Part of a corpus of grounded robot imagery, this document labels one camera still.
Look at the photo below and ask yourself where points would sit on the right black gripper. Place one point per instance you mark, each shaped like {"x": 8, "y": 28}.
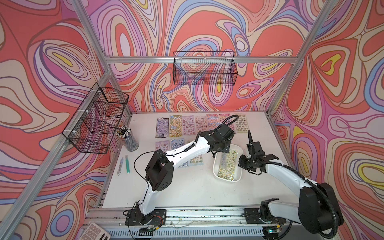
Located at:
{"x": 241, "y": 163}

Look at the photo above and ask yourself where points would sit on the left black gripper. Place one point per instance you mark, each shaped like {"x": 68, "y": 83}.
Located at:
{"x": 228, "y": 143}

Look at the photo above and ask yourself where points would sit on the blue red animal sticker sheet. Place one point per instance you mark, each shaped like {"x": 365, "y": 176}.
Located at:
{"x": 213, "y": 121}

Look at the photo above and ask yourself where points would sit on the pink yellow pastel sticker sheet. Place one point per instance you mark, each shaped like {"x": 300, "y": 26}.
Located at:
{"x": 222, "y": 117}

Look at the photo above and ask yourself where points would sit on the pink bonbon sticker sheet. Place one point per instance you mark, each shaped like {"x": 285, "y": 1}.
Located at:
{"x": 201, "y": 124}

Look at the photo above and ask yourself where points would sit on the green cream sticker sheet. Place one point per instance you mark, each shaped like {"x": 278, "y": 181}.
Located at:
{"x": 241, "y": 124}

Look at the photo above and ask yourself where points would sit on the white plastic storage tray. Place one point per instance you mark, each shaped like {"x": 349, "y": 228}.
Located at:
{"x": 238, "y": 173}

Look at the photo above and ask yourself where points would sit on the green animal sticker sheet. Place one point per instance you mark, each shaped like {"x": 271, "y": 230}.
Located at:
{"x": 227, "y": 166}

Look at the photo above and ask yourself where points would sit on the green dinosaur sticker sheet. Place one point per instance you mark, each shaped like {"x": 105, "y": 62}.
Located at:
{"x": 196, "y": 161}

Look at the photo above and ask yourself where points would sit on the pink puffy sticker sheet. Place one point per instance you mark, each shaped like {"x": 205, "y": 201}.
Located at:
{"x": 188, "y": 125}

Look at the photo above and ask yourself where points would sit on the blue penguin sticker sheet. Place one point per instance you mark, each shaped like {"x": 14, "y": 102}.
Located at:
{"x": 177, "y": 143}

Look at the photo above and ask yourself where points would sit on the yellow green sticker sheet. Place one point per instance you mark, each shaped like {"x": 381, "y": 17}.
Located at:
{"x": 175, "y": 129}

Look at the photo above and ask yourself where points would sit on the lilac puffy sticker sheet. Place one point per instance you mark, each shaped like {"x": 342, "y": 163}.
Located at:
{"x": 163, "y": 145}

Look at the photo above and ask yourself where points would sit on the purple holographic sticker sheet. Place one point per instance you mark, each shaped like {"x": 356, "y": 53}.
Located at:
{"x": 162, "y": 128}

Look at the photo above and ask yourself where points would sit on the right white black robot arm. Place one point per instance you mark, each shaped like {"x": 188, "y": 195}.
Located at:
{"x": 318, "y": 210}

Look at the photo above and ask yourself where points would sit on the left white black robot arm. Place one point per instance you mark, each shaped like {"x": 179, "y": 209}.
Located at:
{"x": 160, "y": 168}

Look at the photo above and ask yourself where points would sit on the green pen on table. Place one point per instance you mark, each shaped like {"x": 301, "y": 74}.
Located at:
{"x": 127, "y": 164}

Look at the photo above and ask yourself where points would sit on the mesh pen cup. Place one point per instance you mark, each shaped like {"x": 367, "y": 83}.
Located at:
{"x": 130, "y": 142}

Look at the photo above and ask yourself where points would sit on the bundle of pens in cup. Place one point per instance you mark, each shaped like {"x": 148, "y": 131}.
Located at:
{"x": 123, "y": 132}

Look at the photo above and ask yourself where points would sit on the small clear blue tool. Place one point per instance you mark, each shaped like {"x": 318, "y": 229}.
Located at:
{"x": 120, "y": 166}

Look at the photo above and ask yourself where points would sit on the white keypad device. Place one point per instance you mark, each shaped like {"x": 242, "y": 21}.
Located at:
{"x": 95, "y": 232}

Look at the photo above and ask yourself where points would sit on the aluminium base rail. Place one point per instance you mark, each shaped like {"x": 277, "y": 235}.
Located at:
{"x": 206, "y": 223}

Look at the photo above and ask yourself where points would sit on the black wire basket at back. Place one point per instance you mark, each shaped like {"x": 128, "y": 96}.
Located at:
{"x": 204, "y": 68}

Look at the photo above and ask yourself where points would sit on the black wire basket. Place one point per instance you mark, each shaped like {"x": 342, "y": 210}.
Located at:
{"x": 204, "y": 68}
{"x": 100, "y": 113}

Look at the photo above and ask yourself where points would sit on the black wire basket on left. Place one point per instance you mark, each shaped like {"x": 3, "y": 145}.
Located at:
{"x": 100, "y": 113}

